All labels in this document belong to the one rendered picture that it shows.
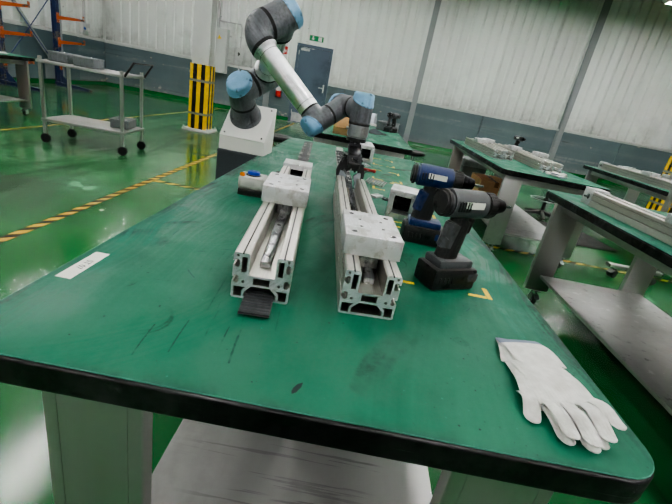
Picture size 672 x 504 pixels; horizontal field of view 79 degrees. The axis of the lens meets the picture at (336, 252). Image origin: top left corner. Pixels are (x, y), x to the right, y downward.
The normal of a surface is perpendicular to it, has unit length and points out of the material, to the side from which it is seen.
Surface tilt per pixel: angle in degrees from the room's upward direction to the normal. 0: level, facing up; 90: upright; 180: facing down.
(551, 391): 5
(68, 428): 90
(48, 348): 0
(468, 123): 90
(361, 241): 90
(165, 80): 90
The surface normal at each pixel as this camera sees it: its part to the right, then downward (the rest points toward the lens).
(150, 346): 0.18, -0.91
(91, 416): -0.07, 0.36
